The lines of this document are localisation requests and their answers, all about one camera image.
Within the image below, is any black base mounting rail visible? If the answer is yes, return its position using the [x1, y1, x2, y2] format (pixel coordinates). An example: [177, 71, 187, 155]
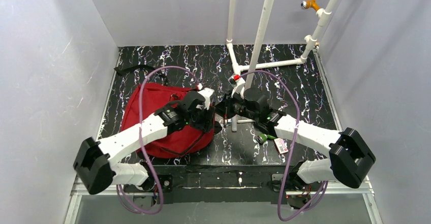
[71, 163, 375, 206]

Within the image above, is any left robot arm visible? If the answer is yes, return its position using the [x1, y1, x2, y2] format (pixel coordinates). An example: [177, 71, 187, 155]
[73, 87, 215, 195]

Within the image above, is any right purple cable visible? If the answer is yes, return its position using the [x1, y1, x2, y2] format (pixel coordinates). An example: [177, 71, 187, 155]
[235, 70, 329, 222]

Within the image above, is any red student backpack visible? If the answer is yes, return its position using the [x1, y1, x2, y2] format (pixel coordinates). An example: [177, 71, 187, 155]
[120, 68, 221, 158]

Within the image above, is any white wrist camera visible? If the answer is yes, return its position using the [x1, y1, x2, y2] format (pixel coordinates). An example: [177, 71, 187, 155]
[198, 87, 214, 110]
[228, 74, 245, 98]

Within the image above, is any small red white card box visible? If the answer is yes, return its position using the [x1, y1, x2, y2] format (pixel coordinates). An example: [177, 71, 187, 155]
[273, 138, 289, 154]

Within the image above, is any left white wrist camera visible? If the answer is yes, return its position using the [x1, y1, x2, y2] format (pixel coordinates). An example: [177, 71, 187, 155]
[198, 87, 214, 110]

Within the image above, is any orange capped glue stick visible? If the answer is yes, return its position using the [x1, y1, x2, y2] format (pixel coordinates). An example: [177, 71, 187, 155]
[231, 116, 237, 132]

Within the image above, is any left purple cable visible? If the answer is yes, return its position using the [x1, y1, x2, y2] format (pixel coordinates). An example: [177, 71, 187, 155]
[116, 66, 203, 216]

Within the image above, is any white PVC pipe frame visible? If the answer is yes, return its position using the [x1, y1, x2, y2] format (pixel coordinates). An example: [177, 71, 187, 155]
[226, 0, 339, 75]

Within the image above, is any purple cable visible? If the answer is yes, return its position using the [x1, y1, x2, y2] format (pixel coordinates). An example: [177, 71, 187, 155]
[235, 70, 329, 222]
[116, 66, 203, 216]

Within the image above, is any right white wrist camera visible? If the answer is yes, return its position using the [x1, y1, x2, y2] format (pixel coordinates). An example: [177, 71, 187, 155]
[228, 74, 245, 98]

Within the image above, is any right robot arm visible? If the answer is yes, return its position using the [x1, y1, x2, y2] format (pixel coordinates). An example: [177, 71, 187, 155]
[215, 88, 376, 188]

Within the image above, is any white pen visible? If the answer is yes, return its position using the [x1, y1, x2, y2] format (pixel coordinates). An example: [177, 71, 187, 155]
[237, 119, 255, 124]

